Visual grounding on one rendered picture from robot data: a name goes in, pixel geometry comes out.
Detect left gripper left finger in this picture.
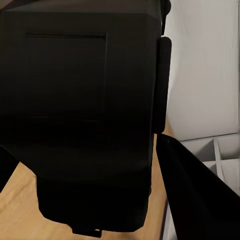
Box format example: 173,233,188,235
0,146,20,193

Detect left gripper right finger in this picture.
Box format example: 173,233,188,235
156,133,240,240

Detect digital camera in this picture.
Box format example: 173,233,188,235
0,0,172,238

